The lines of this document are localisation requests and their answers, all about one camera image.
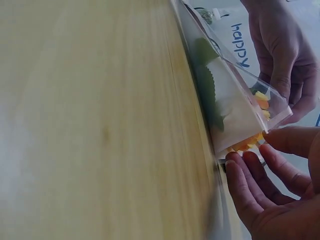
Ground person's left hand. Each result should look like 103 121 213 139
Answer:
241 0 320 126

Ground person's right hand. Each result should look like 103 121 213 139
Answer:
225 125 320 240

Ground clear bag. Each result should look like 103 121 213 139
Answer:
170 0 294 165

